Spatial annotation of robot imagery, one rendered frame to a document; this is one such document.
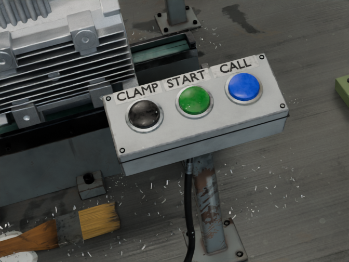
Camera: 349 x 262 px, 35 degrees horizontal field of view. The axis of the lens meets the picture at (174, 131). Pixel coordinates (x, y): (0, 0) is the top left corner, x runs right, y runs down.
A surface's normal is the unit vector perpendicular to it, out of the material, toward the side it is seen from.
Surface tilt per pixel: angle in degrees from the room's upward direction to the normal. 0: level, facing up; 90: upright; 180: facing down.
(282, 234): 0
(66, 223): 0
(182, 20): 90
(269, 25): 0
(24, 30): 47
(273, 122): 111
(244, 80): 19
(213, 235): 90
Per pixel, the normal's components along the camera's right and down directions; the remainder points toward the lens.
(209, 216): 0.24, 0.64
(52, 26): 0.10, 0.04
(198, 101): -0.02, -0.42
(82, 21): -0.14, -0.72
